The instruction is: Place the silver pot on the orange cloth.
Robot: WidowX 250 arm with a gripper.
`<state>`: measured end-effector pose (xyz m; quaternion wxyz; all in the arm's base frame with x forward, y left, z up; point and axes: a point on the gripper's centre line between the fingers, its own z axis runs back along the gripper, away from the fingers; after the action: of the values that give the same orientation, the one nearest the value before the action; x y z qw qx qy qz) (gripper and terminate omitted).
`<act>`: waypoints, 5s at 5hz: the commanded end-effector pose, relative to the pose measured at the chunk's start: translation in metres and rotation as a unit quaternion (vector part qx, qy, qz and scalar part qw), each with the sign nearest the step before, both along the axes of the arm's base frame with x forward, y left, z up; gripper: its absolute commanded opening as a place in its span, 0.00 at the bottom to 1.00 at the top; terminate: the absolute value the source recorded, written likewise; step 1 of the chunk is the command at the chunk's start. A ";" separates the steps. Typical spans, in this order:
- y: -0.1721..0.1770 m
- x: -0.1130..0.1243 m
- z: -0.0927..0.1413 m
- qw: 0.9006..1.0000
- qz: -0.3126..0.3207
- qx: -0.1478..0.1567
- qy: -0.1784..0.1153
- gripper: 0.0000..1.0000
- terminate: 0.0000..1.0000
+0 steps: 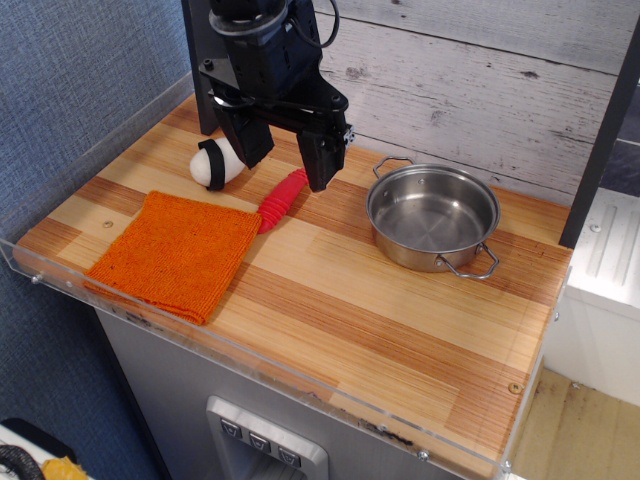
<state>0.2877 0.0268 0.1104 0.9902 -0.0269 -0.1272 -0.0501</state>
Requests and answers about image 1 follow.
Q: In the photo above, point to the white side cabinet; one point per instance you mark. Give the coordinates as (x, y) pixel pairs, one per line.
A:
(594, 337)

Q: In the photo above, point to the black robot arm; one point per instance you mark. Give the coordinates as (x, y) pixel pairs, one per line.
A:
(268, 75)

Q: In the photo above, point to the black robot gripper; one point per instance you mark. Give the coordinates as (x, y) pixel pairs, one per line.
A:
(270, 76)

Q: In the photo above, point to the silver dispenser button panel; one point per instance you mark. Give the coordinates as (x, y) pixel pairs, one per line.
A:
(251, 447)

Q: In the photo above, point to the red handled metal spoon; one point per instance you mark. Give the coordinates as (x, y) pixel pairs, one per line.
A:
(278, 202)

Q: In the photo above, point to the dark grey right post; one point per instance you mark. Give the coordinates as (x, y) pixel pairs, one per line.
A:
(612, 121)

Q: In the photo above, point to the white egg with black band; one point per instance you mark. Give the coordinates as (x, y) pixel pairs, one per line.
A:
(215, 164)

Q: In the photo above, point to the orange knitted cloth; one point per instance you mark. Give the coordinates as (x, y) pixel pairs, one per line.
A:
(178, 255)

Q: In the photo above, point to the clear acrylic table guard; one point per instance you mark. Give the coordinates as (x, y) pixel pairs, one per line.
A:
(393, 373)

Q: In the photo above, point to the dark grey post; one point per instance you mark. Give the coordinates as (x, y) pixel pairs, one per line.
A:
(612, 121)
(203, 45)

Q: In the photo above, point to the stainless steel pan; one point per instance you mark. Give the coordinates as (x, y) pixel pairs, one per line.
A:
(433, 218)

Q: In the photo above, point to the dark grey left post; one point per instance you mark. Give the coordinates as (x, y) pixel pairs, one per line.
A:
(203, 45)

